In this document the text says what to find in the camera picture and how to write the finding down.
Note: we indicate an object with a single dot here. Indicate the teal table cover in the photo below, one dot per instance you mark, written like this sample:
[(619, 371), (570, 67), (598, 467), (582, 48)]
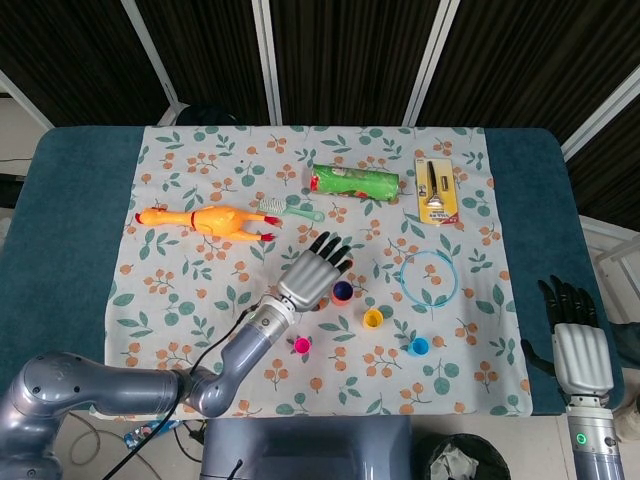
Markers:
[(75, 225)]

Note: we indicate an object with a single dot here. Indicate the white partition frame post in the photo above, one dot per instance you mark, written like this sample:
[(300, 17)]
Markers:
[(25, 100), (266, 60), (430, 60), (152, 55), (600, 115)]

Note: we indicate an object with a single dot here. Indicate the dark slatted partition panel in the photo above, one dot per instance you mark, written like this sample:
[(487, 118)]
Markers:
[(75, 50), (210, 50), (525, 60), (345, 55)]

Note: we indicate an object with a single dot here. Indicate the dark blue plastic cup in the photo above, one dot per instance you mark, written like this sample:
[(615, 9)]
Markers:
[(342, 288)]

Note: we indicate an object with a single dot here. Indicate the yellow rubber chicken toy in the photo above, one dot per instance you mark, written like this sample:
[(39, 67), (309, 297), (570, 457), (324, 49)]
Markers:
[(215, 220)]

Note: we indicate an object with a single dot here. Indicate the orange plastic cup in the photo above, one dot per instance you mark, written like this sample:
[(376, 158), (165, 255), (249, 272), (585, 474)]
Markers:
[(342, 300)]

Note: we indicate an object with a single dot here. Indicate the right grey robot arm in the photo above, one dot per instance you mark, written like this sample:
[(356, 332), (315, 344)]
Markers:
[(595, 450)]

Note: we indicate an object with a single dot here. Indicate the floral print tablecloth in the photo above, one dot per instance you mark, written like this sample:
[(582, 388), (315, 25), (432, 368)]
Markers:
[(425, 360)]

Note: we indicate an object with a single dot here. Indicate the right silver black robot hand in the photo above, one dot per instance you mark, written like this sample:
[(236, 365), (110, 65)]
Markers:
[(582, 360)]

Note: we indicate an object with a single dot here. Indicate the blue printed packet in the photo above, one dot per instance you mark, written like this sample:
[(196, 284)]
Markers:
[(142, 434)]

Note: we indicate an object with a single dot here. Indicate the yellow plastic cup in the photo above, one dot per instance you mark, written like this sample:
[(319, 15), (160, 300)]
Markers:
[(373, 319)]

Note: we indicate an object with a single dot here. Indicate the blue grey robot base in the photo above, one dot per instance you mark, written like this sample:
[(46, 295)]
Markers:
[(305, 445)]

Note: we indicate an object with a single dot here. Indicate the black trash bin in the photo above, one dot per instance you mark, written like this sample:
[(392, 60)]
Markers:
[(465, 460)]

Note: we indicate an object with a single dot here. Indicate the pink plastic cup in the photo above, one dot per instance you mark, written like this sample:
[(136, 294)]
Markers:
[(302, 345)]

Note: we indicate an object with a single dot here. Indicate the black bag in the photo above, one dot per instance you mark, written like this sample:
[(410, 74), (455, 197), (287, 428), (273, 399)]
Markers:
[(207, 117)]

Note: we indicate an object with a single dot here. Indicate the light blue plastic cup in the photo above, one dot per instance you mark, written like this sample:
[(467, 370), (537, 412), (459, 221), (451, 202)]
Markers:
[(418, 347)]

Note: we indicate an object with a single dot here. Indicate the dark teal fabric object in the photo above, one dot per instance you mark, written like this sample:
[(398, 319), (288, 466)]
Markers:
[(629, 340)]

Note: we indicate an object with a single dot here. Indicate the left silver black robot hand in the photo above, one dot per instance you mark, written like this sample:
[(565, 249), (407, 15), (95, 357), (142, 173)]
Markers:
[(305, 280)]

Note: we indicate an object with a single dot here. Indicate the razor on yellow card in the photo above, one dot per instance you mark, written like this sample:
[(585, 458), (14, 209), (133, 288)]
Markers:
[(438, 212)]

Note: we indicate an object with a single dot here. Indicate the white metal rack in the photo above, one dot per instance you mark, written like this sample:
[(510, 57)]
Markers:
[(620, 250)]

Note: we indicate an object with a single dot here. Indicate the green cylindrical can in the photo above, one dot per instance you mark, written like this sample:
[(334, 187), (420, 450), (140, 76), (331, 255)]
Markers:
[(355, 182)]

